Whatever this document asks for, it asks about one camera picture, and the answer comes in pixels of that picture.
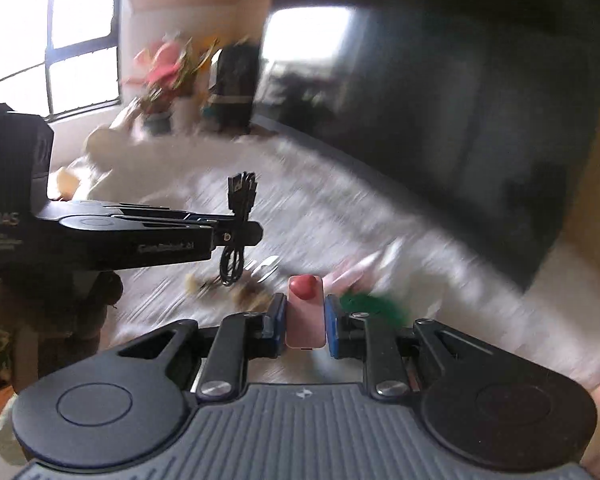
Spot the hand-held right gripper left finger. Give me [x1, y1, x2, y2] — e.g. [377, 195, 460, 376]
[117, 293, 288, 402]

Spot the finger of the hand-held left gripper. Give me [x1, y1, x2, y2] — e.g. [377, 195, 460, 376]
[200, 219, 264, 249]
[119, 203, 232, 225]

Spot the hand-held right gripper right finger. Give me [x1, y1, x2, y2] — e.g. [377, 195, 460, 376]
[323, 294, 487, 399]

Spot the pink power bank red knob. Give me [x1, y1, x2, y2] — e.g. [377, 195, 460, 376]
[285, 274, 326, 351]

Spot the black cable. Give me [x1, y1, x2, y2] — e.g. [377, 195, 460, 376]
[219, 171, 259, 287]

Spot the green soft object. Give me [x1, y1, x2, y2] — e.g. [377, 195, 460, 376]
[339, 290, 412, 327]

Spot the pink white soft object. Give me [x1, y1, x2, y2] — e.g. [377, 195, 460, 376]
[325, 252, 407, 295]

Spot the small brown object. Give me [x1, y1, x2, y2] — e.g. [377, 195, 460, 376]
[187, 274, 273, 312]

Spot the white plush toy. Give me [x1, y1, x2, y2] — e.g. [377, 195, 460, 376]
[50, 104, 186, 204]

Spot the pink flower plant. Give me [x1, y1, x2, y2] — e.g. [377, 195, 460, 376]
[122, 34, 222, 137]

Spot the black framed window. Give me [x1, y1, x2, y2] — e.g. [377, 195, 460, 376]
[0, 0, 122, 122]

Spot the large black television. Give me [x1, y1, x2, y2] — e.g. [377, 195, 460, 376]
[251, 0, 600, 292]

